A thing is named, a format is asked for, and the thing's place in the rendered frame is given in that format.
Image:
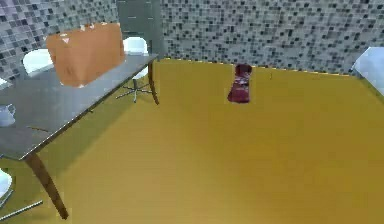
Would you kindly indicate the dark red bin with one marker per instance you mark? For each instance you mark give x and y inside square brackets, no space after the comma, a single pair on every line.
[240,83]

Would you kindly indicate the white swivel chair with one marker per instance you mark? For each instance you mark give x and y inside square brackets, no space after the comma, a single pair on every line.
[5,186]
[36,60]
[136,46]

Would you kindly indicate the grey door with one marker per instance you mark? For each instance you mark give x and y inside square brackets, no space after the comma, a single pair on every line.
[140,23]

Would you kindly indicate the orange box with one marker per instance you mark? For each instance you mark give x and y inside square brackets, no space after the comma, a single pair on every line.
[86,55]

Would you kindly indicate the grey table with brown legs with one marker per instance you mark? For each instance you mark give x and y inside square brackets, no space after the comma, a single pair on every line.
[50,106]

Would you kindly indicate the pale blue cabinet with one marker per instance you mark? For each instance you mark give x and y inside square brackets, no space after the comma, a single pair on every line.
[370,68]

